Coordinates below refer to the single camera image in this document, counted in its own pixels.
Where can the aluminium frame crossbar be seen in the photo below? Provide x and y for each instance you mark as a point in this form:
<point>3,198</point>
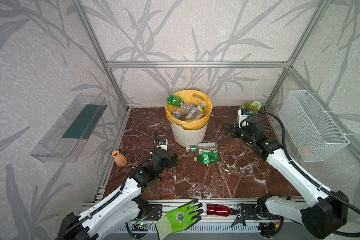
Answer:
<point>190,64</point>

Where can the small terracotta vase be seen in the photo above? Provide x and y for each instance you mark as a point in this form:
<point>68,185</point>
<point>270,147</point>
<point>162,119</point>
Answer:
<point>119,158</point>

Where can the white wire mesh basket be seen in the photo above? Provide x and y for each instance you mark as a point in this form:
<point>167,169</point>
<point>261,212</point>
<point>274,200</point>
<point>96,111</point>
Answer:
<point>316,136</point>

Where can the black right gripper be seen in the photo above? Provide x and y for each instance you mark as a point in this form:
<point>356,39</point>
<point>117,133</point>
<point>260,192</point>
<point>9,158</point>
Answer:
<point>233,130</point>

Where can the green black work glove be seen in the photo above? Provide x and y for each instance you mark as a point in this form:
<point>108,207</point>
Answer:
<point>179,219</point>

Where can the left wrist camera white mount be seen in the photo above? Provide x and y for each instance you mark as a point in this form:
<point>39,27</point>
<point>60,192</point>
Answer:
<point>162,144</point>

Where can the clear acrylic wall shelf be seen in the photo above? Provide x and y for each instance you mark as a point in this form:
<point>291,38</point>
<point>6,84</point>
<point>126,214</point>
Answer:
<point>66,139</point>

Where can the clear bottle white cap green band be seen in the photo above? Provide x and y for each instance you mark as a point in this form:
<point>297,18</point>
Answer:
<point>202,105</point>

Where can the red metallic bottle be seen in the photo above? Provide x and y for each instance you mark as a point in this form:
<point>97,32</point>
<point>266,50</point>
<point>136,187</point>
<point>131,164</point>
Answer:
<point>221,210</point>

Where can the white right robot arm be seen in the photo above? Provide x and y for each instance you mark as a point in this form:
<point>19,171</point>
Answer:
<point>321,213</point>

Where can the green plastic soda bottle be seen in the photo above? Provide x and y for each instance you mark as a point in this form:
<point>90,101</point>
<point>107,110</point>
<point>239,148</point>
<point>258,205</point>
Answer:
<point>208,158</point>

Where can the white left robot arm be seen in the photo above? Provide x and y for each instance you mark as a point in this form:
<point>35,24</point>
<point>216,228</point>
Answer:
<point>122,205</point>

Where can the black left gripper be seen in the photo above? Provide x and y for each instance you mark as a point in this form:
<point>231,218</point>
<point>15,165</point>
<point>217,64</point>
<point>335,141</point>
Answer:
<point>157,150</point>

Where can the clear bottle green label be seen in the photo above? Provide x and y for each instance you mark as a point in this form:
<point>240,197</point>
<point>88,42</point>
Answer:
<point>203,148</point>

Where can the white pot with flowers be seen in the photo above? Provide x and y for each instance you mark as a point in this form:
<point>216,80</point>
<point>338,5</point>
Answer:
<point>253,106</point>

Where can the white ribbed waste bin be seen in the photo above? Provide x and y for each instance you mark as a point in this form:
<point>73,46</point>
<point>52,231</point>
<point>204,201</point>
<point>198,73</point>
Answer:
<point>188,137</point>

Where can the green circuit board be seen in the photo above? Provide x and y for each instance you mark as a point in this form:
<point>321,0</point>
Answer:
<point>140,227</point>

